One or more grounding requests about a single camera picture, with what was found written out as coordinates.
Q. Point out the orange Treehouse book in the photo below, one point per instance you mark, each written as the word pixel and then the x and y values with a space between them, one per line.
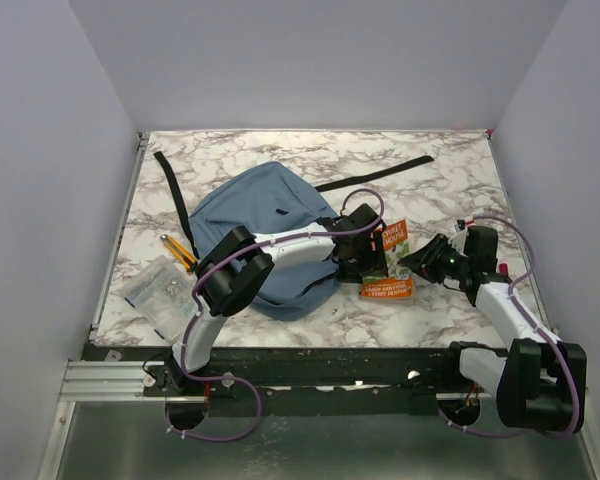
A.
pixel 396 282

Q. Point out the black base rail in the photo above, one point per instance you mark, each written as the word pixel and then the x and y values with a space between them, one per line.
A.
pixel 302 382

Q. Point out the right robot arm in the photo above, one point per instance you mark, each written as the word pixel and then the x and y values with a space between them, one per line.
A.
pixel 540 383

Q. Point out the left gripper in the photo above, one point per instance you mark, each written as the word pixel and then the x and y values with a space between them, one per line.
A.
pixel 374 261

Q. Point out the aluminium frame rail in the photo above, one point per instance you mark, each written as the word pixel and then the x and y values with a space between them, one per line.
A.
pixel 108 369

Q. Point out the blue backpack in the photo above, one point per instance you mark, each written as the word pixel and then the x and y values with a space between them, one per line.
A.
pixel 268 198

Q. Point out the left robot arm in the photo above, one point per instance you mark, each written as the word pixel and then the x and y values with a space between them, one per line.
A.
pixel 232 275

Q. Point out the yellow utility knife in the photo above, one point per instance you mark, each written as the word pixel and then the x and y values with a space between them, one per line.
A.
pixel 187 259

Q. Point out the clear plastic box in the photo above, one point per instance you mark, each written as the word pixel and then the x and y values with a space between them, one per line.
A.
pixel 161 293

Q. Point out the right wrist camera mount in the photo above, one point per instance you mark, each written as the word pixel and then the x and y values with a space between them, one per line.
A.
pixel 459 239

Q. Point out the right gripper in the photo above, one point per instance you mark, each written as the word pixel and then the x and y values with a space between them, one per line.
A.
pixel 424 261

